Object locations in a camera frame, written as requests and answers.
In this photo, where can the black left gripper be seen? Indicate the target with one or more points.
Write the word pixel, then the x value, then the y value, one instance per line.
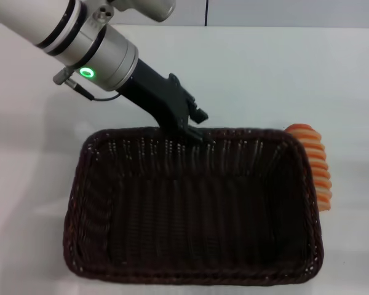
pixel 160 92

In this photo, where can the dark brown woven basket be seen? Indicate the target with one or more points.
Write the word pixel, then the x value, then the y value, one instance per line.
pixel 203 215

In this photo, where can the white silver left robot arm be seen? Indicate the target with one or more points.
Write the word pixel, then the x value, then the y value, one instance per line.
pixel 89 40

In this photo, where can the orange sliced toy bread loaf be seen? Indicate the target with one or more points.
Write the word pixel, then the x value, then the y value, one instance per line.
pixel 318 166

